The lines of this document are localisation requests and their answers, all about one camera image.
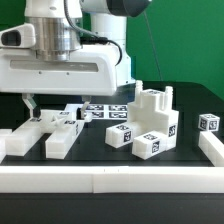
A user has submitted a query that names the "white tagged cube far right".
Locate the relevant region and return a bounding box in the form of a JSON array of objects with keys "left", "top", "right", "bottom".
[{"left": 198, "top": 114, "right": 220, "bottom": 131}]

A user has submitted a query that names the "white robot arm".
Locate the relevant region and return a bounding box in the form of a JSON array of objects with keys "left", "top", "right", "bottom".
[{"left": 0, "top": 0, "right": 152, "bottom": 117}]

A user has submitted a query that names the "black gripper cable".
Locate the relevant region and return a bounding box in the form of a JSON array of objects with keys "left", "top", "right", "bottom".
[{"left": 64, "top": 0, "right": 124, "bottom": 66}]

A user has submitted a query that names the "white chair seat plate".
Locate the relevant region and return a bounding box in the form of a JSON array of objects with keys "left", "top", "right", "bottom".
[{"left": 127, "top": 81, "right": 179, "bottom": 149}]

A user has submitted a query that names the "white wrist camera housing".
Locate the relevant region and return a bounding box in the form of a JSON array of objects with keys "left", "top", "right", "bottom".
[{"left": 0, "top": 23, "right": 36, "bottom": 48}]

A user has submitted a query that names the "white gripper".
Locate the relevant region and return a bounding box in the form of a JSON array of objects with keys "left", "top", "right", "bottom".
[{"left": 0, "top": 45, "right": 119, "bottom": 120}]

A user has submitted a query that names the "white left fence rail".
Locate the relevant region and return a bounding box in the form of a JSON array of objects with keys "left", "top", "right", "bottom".
[{"left": 0, "top": 129, "right": 12, "bottom": 163}]

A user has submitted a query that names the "white front fence rail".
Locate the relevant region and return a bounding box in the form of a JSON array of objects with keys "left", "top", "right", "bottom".
[{"left": 0, "top": 166, "right": 224, "bottom": 193}]

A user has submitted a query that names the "white chair back part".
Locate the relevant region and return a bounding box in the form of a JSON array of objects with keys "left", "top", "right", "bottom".
[{"left": 5, "top": 110, "right": 92, "bottom": 159}]

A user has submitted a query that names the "paper sheet with tags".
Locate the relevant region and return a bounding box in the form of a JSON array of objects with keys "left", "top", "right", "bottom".
[{"left": 63, "top": 103, "right": 129, "bottom": 121}]

